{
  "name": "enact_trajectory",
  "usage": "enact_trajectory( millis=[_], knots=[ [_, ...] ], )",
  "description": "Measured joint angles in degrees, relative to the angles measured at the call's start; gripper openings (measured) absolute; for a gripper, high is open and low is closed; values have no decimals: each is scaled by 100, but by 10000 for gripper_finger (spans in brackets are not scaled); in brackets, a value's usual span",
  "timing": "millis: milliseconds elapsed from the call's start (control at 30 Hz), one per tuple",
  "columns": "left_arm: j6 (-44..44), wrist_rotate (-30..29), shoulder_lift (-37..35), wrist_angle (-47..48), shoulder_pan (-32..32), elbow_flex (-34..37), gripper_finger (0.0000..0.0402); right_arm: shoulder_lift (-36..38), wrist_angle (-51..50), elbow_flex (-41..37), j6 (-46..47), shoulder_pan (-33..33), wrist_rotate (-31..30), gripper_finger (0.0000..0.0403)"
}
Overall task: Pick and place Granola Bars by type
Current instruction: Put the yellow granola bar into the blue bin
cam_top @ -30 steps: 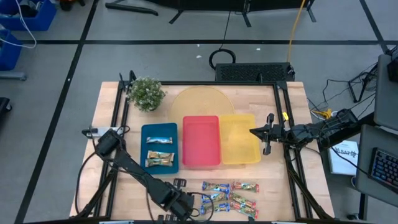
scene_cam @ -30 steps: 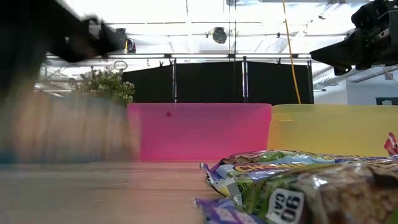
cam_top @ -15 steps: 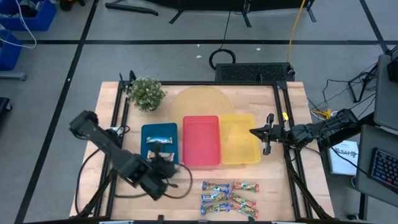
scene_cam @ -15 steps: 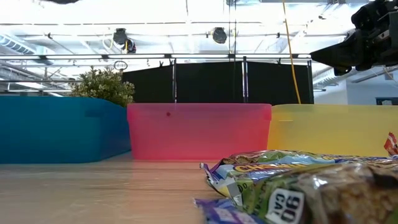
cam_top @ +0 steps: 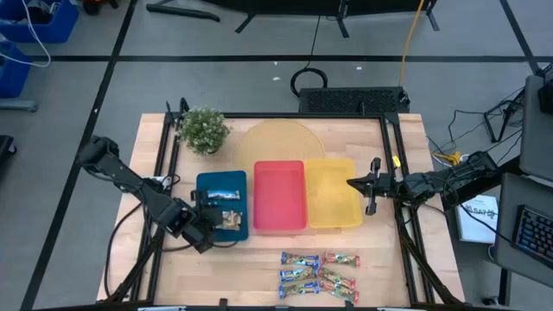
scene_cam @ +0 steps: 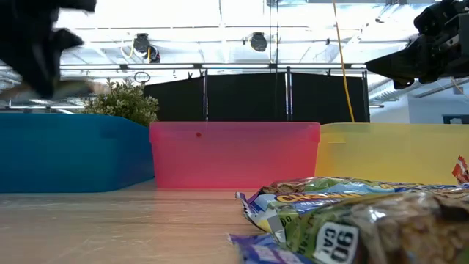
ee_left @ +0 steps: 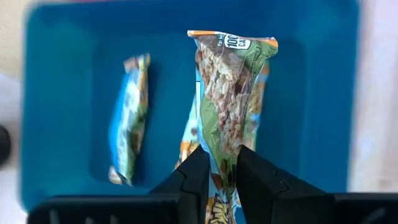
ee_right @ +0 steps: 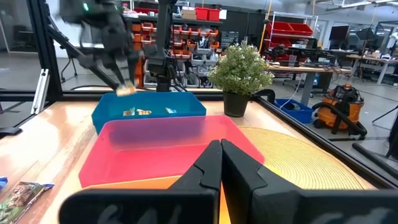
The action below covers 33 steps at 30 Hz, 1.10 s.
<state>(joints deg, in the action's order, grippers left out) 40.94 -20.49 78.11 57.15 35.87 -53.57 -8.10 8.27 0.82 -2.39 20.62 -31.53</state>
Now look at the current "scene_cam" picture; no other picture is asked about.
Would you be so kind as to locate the small green potted plant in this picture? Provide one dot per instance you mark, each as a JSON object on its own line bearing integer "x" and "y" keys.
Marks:
{"x": 124, "y": 102}

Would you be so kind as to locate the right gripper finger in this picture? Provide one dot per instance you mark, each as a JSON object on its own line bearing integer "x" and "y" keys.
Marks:
{"x": 399, "y": 55}
{"x": 401, "y": 69}

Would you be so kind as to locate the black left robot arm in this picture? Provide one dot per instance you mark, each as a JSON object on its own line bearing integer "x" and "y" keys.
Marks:
{"x": 22, "y": 4}

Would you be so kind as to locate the black backdrop with stand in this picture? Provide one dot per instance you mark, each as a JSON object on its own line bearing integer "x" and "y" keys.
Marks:
{"x": 249, "y": 97}

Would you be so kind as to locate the blue plastic bin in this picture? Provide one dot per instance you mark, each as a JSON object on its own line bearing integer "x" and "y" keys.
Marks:
{"x": 73, "y": 154}

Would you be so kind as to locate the red plastic bin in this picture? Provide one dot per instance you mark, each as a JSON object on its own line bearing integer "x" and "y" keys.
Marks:
{"x": 234, "y": 157}

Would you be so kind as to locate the black ceiling spotlight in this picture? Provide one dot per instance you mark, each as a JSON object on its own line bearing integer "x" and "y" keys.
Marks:
{"x": 258, "y": 41}
{"x": 143, "y": 44}

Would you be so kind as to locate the granola bar blue-ended wrapper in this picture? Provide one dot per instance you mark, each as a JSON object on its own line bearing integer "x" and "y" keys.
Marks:
{"x": 293, "y": 205}
{"x": 264, "y": 253}

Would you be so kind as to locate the yellow plastic bin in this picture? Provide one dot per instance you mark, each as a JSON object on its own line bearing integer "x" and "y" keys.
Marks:
{"x": 392, "y": 154}

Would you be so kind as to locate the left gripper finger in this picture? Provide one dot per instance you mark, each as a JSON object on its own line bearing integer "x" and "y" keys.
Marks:
{"x": 41, "y": 84}

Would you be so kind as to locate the granola bar red-ended wrapper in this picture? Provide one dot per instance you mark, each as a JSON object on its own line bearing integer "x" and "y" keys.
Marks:
{"x": 403, "y": 231}
{"x": 461, "y": 170}

